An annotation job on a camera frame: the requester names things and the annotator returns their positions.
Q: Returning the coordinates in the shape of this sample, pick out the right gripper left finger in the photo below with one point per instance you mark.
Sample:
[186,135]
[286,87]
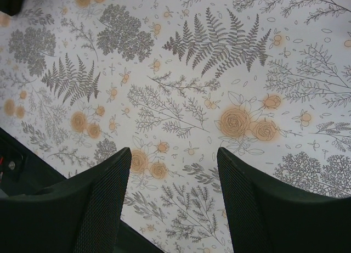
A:
[79,214]

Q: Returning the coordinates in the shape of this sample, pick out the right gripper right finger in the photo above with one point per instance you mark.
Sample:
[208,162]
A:
[267,215]

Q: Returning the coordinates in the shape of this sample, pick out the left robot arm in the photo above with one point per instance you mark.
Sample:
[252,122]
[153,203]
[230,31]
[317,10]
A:
[11,7]

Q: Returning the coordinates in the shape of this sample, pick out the floral table mat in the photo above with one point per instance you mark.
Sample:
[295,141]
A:
[174,80]

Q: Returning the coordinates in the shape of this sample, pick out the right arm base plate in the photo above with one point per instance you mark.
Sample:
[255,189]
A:
[22,172]

